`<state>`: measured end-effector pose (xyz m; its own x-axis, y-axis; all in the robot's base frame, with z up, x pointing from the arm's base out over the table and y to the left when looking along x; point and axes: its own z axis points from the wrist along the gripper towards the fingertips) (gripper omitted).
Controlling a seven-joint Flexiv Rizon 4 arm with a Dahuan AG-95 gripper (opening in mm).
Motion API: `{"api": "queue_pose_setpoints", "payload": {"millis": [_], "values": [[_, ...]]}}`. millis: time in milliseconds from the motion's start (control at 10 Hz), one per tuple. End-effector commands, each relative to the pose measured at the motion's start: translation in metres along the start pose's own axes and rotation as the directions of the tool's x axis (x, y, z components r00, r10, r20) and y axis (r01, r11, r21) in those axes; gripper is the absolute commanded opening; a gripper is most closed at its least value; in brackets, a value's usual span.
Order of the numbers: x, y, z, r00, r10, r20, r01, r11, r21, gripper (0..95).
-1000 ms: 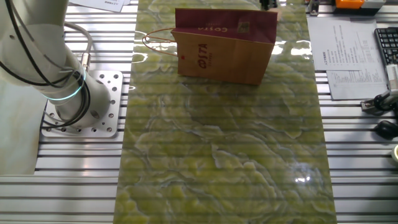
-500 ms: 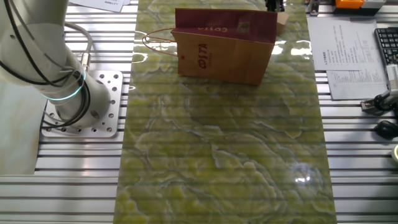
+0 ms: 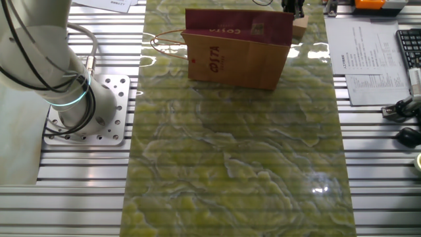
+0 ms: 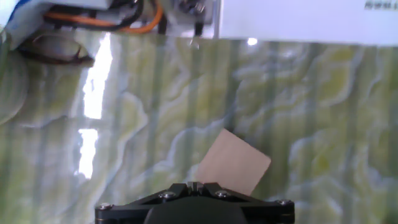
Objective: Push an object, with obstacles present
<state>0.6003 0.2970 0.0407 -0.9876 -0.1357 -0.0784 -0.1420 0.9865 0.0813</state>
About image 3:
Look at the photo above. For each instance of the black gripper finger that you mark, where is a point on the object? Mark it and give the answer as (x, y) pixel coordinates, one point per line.
(298, 8)
(287, 6)

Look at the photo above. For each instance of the small wooden cube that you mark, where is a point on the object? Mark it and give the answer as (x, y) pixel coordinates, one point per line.
(301, 28)

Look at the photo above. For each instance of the Costa kraft maroon paper bag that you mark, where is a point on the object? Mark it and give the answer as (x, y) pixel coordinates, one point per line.
(237, 62)

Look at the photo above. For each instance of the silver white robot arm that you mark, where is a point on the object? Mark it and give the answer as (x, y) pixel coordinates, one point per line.
(39, 59)

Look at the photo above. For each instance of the orange grey device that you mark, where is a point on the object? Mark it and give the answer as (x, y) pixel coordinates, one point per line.
(368, 3)

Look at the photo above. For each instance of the titled instruction paper sheet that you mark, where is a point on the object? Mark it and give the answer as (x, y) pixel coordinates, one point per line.
(361, 46)
(105, 4)

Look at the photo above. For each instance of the black keyboard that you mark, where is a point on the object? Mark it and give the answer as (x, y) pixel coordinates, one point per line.
(411, 46)

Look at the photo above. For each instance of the plain white paper sheet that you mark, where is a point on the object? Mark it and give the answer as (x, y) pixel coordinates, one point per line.
(134, 2)

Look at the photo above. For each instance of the green marble pattern mat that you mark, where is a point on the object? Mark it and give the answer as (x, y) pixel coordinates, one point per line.
(230, 164)

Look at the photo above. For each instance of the pale tape roll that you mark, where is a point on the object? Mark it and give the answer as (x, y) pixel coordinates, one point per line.
(418, 163)

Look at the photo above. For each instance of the small metal bracket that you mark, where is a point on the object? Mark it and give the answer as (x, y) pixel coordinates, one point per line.
(332, 8)

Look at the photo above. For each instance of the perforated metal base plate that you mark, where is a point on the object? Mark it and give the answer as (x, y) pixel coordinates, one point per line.
(118, 108)

